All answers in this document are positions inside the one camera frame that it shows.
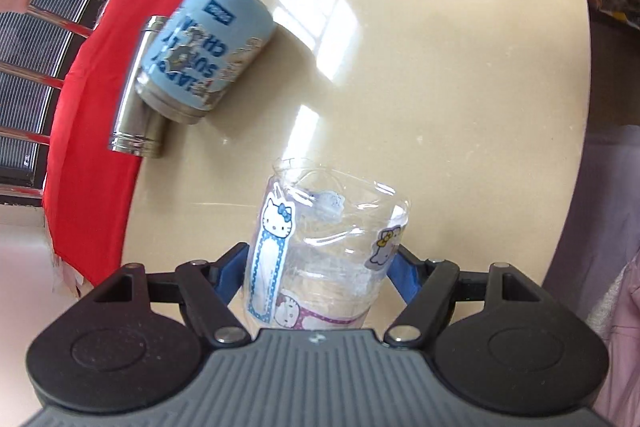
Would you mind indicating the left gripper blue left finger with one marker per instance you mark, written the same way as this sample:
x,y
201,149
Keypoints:
x,y
231,270

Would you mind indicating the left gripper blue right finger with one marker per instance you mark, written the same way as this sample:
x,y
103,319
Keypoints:
x,y
406,274

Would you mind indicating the clear Hello Kitty plastic cup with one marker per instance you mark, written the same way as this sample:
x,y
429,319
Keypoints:
x,y
323,244

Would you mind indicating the plain steel thermos cup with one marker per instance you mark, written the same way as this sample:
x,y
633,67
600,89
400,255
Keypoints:
x,y
137,129

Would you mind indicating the blue printed thermos cup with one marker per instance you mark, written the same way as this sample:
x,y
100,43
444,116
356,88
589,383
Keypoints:
x,y
204,47

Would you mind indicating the red cloth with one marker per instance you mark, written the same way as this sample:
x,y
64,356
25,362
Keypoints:
x,y
88,189

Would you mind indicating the pink jacket sleeve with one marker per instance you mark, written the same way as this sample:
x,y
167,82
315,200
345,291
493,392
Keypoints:
x,y
595,270

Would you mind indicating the steel window railing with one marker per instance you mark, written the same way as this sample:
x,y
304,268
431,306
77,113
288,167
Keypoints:
x,y
37,48

